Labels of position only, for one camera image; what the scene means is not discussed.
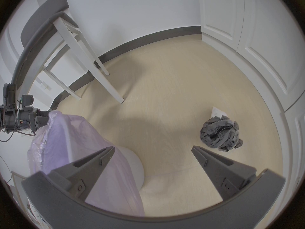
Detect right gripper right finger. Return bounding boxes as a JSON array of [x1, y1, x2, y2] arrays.
[[191, 145, 257, 201]]

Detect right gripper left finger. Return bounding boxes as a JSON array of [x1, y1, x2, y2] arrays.
[[48, 146, 116, 203]]

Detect purple plastic bag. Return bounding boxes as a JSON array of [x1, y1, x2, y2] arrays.
[[27, 111, 145, 216]]

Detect black plastic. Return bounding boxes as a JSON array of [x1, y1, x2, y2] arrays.
[[200, 115, 243, 152]]

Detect white printed wrapper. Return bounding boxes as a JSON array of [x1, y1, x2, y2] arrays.
[[210, 106, 230, 121]]

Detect white trash bin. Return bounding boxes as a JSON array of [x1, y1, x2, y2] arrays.
[[61, 115, 145, 190]]

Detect white chair with grey cushions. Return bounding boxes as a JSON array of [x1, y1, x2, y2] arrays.
[[11, 0, 125, 111]]

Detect white wardrobe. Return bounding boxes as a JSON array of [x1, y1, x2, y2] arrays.
[[197, 0, 305, 193]]

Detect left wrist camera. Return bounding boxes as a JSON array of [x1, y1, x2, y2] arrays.
[[21, 94, 34, 111]]

